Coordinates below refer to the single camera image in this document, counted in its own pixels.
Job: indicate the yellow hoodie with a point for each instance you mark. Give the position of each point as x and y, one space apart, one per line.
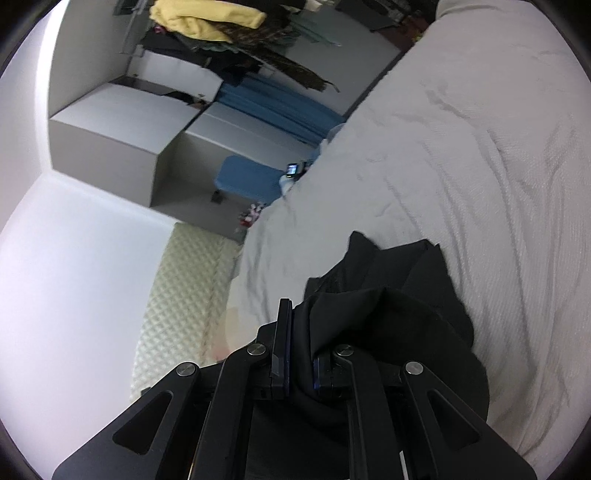
198 21

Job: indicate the black puffer jacket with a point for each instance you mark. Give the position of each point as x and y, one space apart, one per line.
397 318

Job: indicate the cream quilted headboard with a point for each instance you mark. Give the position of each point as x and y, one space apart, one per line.
184 286

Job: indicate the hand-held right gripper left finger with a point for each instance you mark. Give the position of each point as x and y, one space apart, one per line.
281 341

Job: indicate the grey beige duvet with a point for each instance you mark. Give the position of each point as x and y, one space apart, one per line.
461 161

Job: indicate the cluster of cosmetic bottles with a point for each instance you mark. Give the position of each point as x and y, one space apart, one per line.
253 214

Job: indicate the small device with screen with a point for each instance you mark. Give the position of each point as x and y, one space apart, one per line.
293 170

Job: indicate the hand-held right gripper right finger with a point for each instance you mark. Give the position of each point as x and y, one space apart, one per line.
323 371

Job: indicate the dark patterned hanging garment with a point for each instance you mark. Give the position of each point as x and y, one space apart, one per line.
286 64

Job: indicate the blue curtain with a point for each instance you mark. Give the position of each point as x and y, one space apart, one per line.
277 110

